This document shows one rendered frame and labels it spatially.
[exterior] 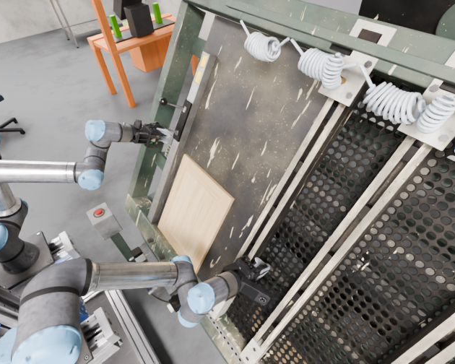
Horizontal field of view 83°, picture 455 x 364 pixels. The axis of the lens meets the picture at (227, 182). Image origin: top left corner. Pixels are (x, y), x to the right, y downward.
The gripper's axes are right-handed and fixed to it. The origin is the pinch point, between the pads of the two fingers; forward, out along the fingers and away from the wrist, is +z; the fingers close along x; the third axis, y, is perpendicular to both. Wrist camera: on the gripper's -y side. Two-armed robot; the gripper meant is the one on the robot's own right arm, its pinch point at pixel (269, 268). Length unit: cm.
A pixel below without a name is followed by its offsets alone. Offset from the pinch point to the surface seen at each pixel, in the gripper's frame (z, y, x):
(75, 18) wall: 166, 791, 26
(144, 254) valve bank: -3, 65, 58
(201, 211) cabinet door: 0.7, 41.5, 6.0
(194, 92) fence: -2, 72, -40
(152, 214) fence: -2, 72, 33
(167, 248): -3, 50, 38
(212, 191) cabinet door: 0.4, 40.3, -6.9
